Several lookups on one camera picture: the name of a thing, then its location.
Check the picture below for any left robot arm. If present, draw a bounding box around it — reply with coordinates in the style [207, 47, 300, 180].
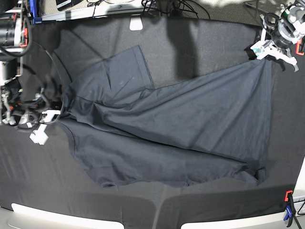
[250, 0, 305, 72]

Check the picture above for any white tag on cloth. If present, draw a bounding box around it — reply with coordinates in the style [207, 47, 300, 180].
[129, 14, 143, 31]

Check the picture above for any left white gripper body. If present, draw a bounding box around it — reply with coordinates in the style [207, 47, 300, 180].
[260, 21, 298, 50]

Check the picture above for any red clamp right edge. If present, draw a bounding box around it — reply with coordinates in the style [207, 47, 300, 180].
[295, 39, 305, 56]

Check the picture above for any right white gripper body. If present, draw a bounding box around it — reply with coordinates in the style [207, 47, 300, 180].
[2, 93, 51, 131]

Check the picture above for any red clamp edge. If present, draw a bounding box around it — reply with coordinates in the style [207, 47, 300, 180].
[19, 28, 29, 48]
[295, 39, 305, 56]

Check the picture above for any dark navy t-shirt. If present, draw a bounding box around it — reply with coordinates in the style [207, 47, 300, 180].
[60, 46, 272, 187]

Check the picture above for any red clamp left edge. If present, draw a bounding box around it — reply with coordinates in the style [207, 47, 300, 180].
[19, 28, 29, 48]

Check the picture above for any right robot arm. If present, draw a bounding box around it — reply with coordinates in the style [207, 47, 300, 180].
[0, 0, 61, 145]

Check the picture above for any blue orange clamp bottom right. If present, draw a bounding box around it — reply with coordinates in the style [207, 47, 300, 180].
[284, 190, 302, 229]

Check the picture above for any black cable bundle top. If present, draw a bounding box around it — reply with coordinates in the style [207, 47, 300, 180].
[140, 0, 212, 20]

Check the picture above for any blue clamp top left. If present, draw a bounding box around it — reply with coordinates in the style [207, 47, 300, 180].
[28, 0, 42, 24]

